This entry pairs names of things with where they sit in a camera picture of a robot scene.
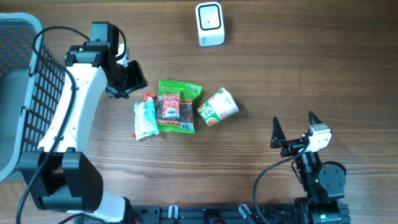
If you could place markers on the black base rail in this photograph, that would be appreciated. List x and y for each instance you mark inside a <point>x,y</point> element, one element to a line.
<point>242,214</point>

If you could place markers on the white barcode scanner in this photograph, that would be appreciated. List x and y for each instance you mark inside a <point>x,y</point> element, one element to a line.
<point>210,24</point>

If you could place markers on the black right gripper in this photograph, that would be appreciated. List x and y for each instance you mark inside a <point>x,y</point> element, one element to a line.
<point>279,140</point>

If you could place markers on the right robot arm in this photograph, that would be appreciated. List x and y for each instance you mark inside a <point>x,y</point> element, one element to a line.
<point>323,182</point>

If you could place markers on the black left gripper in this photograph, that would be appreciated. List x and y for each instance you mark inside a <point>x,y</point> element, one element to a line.
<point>138,81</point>

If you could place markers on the teal snack packet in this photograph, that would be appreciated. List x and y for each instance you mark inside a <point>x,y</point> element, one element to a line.
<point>145,122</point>

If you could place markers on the green snack bag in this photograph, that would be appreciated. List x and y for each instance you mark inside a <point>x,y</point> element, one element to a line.
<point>188,93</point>

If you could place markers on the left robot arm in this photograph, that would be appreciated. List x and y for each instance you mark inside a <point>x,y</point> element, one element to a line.
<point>59,176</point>

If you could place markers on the instant noodle cup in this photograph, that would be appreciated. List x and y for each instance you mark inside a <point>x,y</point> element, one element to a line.
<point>218,107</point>

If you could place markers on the red coffee stick sachet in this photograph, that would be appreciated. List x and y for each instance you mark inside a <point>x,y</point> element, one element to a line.
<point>149,96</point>

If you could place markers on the grey plastic shopping basket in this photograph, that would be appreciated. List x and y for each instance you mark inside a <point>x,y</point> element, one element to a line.
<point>31,87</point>

